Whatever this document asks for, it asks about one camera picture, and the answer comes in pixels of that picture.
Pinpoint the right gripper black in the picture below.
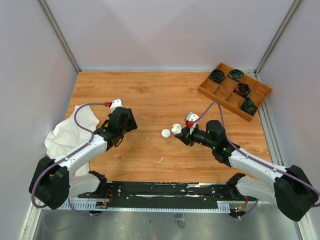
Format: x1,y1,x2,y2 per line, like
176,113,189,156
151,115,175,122
175,123,216,149

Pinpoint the white charging case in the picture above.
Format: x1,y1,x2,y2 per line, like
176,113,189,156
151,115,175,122
161,129,171,139
171,123,182,135

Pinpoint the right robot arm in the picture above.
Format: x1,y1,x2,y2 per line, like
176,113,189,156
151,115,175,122
174,120,319,222

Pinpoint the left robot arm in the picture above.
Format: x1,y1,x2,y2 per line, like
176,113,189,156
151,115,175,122
29,106,138,210

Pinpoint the white cloth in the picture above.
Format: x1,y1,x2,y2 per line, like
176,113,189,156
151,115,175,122
44,103,100,177

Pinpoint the dark swirl cup far left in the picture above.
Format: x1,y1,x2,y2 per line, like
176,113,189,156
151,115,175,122
208,69,226,84

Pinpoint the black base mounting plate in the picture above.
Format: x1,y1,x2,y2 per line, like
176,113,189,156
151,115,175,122
99,181,257,210

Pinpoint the wooden compartment tray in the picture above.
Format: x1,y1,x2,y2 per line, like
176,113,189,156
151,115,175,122
197,62,273,122

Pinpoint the blue green swirl cup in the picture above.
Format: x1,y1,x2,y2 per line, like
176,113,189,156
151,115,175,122
240,97,258,116

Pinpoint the dark red swirl cup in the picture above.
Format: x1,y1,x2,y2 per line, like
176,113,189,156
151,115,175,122
233,83,251,98

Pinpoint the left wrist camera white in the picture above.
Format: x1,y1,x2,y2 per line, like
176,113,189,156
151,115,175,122
109,98,124,113

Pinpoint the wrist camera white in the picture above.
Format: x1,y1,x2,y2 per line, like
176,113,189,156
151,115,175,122
109,98,124,113
185,112,199,134

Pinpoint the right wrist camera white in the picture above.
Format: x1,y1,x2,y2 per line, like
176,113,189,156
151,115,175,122
185,112,199,134

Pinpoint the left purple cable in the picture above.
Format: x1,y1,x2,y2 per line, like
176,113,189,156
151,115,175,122
30,101,112,217

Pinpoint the slotted cable duct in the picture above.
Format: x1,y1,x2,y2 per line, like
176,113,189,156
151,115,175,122
59,201,231,213

